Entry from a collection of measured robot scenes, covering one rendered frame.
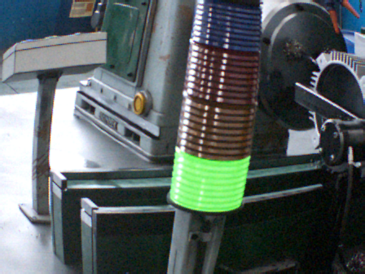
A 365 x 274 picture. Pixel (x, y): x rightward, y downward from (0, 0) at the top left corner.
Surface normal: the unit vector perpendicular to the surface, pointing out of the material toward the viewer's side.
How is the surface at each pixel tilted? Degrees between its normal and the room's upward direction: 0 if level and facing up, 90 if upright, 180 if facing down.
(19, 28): 90
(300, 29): 90
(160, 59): 89
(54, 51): 67
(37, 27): 90
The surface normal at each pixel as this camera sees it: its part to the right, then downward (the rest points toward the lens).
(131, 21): -0.85, 0.04
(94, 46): 0.52, -0.11
